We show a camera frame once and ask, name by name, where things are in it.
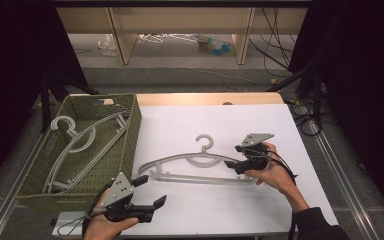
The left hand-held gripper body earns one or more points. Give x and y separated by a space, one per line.
118 191

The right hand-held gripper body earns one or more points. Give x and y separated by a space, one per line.
256 161

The green woven basket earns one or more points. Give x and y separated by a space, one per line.
113 166

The grey plastic clothes hanger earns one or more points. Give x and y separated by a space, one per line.
74 135
196 179

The person's right hand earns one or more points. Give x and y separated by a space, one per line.
276 176

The person's left hand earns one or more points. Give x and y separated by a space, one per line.
101 230

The black metal stand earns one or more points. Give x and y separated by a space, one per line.
316 100
45 100

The colourful plastic toys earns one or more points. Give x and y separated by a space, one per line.
216 46

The clear plastic bag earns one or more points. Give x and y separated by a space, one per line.
107 45

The beige wooden shelf unit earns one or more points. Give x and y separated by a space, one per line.
180 20

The aluminium rail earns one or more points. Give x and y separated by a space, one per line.
10 200
343 180

